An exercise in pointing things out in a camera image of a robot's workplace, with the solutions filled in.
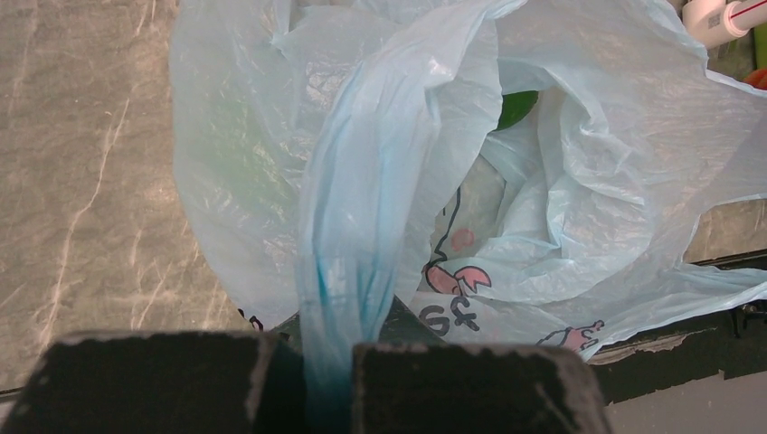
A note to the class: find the fake green starfruit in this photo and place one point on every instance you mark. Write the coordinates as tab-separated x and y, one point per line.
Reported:
515	107

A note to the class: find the green plastic basket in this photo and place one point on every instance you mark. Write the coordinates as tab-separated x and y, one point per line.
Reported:
760	46

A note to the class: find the light blue plastic bag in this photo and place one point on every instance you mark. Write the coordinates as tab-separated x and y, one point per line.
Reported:
332	157

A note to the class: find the white PVC pipe frame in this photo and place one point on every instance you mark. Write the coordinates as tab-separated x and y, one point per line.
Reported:
717	22

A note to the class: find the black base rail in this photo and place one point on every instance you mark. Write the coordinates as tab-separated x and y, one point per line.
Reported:
731	343

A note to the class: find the fake orange fruit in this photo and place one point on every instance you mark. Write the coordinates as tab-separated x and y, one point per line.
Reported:
757	79

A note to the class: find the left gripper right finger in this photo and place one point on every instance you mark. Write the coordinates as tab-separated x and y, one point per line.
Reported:
412	382

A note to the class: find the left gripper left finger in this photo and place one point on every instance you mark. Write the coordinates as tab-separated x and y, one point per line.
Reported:
163	382

